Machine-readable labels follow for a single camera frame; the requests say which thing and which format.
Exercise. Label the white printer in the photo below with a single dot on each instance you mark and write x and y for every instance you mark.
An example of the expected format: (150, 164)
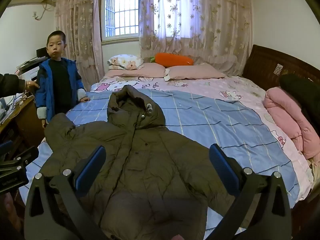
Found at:
(30, 73)

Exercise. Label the olive green hooded padded jacket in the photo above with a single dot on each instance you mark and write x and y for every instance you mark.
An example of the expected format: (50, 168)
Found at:
(150, 167)

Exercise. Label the another person's forearm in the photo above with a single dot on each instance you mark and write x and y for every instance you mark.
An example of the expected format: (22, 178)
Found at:
(11, 85)

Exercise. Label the blue checked blanket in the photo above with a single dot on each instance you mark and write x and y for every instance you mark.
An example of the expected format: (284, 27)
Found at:
(212, 120)

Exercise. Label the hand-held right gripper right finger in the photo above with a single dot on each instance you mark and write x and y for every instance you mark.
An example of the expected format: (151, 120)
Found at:
(222, 167)

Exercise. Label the pink floral lace curtain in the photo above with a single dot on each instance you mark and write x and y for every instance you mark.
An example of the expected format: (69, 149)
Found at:
(200, 25)
(75, 30)

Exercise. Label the pink pillow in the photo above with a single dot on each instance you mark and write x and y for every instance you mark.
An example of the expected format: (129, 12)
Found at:
(195, 72)
(135, 71)

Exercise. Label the orange carrot plush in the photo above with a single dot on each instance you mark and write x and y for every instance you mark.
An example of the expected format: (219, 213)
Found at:
(172, 59)

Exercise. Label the pink cartoon print bed sheet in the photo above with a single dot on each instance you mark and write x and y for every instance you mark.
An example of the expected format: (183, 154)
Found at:
(250, 87)

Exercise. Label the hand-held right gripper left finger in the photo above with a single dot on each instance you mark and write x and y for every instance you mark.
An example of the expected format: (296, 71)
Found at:
(87, 170)

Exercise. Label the white floral pillow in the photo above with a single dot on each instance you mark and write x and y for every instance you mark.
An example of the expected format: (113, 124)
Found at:
(125, 61)

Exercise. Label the folded pink quilt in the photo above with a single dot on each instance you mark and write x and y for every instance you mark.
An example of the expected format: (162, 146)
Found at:
(282, 107)

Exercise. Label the dark wooden headboard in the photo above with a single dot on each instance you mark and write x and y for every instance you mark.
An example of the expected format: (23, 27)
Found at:
(262, 60)

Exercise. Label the wooden desk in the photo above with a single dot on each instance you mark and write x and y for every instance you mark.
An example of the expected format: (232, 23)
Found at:
(25, 120)

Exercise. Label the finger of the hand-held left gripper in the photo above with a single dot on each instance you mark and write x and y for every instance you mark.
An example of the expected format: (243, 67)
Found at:
(27, 155)
(6, 147)

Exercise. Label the black monitor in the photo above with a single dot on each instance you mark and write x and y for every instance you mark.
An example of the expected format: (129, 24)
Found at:
(42, 52)

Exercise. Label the window with metal grille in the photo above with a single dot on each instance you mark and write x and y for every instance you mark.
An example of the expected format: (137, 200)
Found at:
(121, 10)

